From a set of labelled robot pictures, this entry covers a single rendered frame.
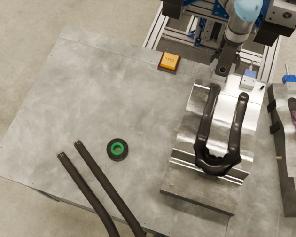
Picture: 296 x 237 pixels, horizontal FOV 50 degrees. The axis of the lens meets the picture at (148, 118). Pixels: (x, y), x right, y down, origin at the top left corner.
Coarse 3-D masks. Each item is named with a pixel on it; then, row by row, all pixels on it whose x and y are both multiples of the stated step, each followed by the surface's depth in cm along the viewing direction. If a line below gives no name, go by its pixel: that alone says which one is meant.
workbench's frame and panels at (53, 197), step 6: (42, 192) 156; (54, 198) 176; (60, 198) 164; (72, 204) 174; (78, 204) 112; (90, 210) 170; (126, 222) 162; (144, 228) 156; (156, 234) 153; (162, 234) 140
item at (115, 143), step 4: (112, 140) 116; (116, 140) 116; (120, 140) 116; (108, 144) 115; (112, 144) 115; (116, 144) 115; (120, 144) 115; (124, 144) 115; (108, 148) 114; (112, 148) 115; (124, 148) 115; (108, 152) 114; (112, 152) 114; (116, 152) 114; (120, 152) 114; (124, 152) 114; (128, 152) 117; (112, 156) 113; (116, 156) 113; (120, 156) 113; (124, 156) 113; (116, 160) 115; (120, 160) 115
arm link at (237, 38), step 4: (228, 28) 97; (228, 32) 97; (232, 32) 96; (228, 36) 98; (232, 36) 97; (236, 36) 96; (240, 36) 96; (244, 36) 96; (232, 40) 99; (236, 40) 98; (240, 40) 98; (244, 40) 99
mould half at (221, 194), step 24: (192, 96) 117; (192, 120) 112; (216, 120) 114; (192, 144) 105; (216, 144) 105; (240, 144) 107; (168, 168) 109; (192, 168) 109; (240, 168) 102; (168, 192) 107; (192, 192) 106; (216, 192) 106; (240, 192) 106
